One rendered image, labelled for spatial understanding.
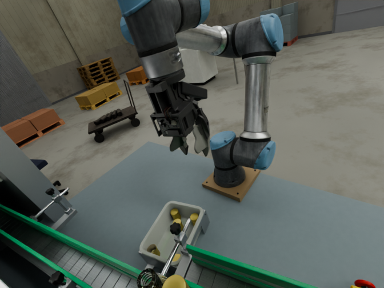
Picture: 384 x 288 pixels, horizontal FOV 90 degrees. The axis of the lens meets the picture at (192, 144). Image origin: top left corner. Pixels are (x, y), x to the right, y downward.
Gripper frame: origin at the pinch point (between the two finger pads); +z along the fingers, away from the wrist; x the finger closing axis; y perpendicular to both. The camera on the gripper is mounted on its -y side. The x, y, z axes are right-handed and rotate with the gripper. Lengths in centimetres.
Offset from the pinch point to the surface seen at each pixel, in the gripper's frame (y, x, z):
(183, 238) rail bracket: 13.7, -3.1, 19.9
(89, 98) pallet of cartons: -306, -518, 79
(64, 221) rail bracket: 19, -66, 30
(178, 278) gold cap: 27.5, 10.1, 0.0
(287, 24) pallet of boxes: -669, -28, 55
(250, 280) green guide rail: 15.7, 14.5, 25.3
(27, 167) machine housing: 10, -88, 9
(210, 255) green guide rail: 15.7, 5.7, 19.7
